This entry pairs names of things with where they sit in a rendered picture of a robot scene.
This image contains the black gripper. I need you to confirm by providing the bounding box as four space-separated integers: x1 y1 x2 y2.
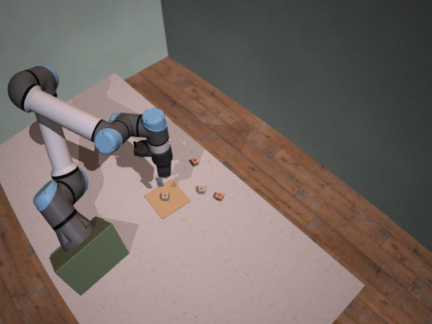
133 139 173 187

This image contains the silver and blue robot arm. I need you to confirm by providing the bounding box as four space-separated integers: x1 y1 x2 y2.
7 65 169 252

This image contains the tan flat mat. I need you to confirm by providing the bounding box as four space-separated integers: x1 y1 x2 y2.
145 179 190 219

